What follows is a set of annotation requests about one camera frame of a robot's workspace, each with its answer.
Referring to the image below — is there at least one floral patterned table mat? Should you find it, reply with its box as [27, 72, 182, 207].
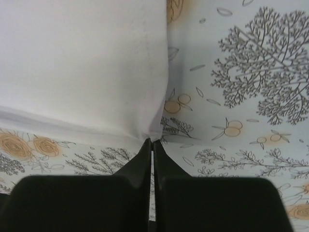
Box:
[0, 0, 309, 232]

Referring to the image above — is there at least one white t shirt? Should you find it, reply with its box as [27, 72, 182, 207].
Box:
[0, 0, 168, 144]

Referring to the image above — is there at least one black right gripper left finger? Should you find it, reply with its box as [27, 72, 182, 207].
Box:
[0, 139, 152, 232]

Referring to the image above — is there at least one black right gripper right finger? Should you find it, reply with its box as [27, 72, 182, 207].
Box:
[153, 141, 293, 232]

